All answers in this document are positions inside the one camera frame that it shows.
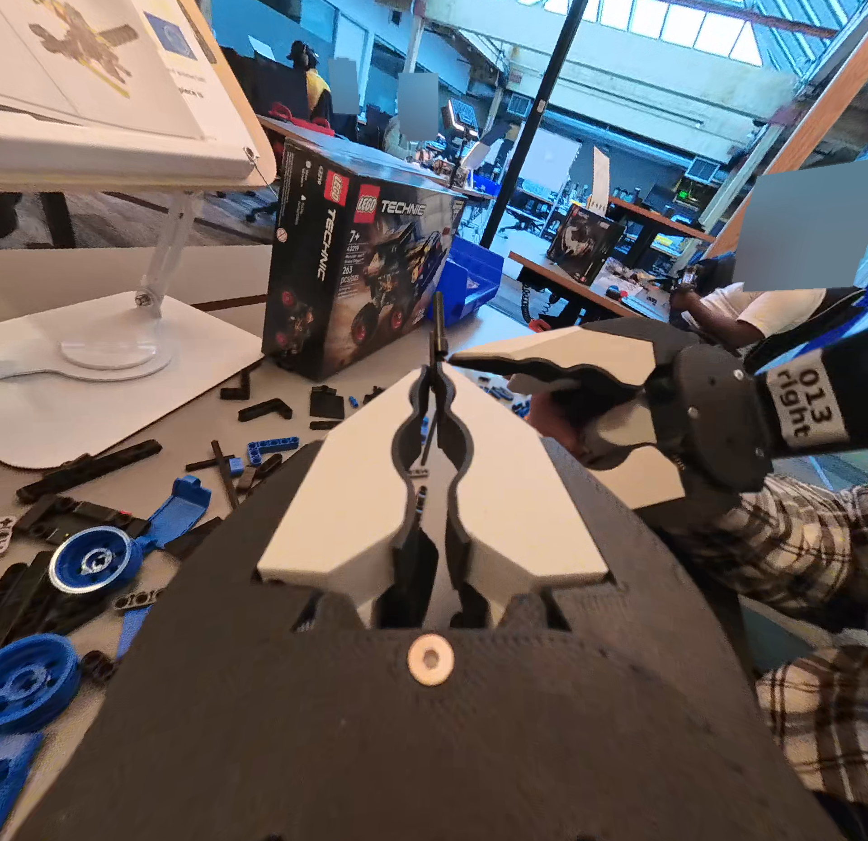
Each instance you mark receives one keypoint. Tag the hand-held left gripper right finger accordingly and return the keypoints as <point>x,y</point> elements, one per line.
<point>529,515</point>

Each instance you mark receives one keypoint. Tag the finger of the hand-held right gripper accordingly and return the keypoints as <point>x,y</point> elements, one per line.
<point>617,426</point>
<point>576,346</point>

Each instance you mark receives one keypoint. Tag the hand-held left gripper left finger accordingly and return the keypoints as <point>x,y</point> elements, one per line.
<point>339,515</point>

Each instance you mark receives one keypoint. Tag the pile of small toy pins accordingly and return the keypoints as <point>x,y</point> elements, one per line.
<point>503,393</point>

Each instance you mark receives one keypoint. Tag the black axle with printed brick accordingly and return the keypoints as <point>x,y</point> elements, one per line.
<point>439,326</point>

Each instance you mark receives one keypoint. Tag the person's right forearm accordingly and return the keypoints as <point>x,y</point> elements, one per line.
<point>780,549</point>

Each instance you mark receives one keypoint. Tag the brown wooden desk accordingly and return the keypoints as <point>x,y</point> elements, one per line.
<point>563,278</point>

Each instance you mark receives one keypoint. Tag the printed task card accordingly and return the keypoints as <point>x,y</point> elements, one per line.
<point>173,41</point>

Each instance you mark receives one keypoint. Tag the person's right hand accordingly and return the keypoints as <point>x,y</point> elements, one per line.
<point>553,424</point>

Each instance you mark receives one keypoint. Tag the blue angled toy beam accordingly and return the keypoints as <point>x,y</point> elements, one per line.
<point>271,442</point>

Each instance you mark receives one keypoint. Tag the dark toy set box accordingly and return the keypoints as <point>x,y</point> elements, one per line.
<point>583,241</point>

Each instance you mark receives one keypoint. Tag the blue bin with plastic bags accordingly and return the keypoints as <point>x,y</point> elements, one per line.
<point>471,278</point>

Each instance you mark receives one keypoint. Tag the black angled toy beam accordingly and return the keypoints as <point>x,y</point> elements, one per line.
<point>237,387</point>
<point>264,410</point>

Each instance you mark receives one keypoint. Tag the blue curved toy panel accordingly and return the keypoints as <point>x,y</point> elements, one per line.
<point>13,773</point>
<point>180,505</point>

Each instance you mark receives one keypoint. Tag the whiteboard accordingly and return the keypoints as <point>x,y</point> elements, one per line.
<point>549,170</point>

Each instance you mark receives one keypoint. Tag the blue flat toy panel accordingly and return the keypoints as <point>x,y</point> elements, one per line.
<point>132,631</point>

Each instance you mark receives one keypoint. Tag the truck print toy set box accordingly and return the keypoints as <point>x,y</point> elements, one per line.
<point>352,265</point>

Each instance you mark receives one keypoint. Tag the black support pole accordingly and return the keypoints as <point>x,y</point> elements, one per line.
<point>542,102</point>

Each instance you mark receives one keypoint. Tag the blue wheel hub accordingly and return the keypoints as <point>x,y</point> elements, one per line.
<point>95,560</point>
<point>30,682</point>

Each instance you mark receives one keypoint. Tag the white book stand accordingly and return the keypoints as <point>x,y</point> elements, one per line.
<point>102,414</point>

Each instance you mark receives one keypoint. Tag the pile of black toy beams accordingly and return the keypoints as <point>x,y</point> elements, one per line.
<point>81,471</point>

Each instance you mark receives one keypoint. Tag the wooden beam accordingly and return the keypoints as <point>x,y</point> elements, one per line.
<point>793,149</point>

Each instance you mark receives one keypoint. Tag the person's plaid shirt torso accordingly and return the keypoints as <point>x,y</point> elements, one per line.
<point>820,719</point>

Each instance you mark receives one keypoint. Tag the light grey short beam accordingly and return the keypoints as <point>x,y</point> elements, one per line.
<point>5,532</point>

